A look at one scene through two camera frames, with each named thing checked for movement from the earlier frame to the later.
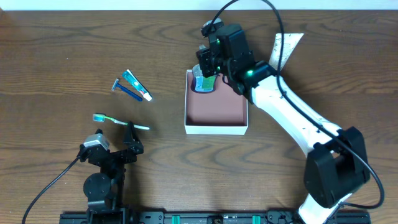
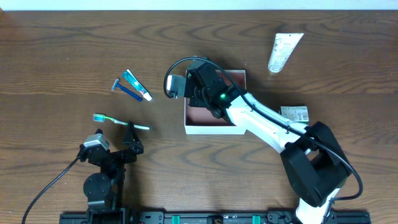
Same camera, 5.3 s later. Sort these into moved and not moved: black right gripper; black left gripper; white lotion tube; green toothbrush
Moved: black right gripper
Not moved: black left gripper; white lotion tube; green toothbrush
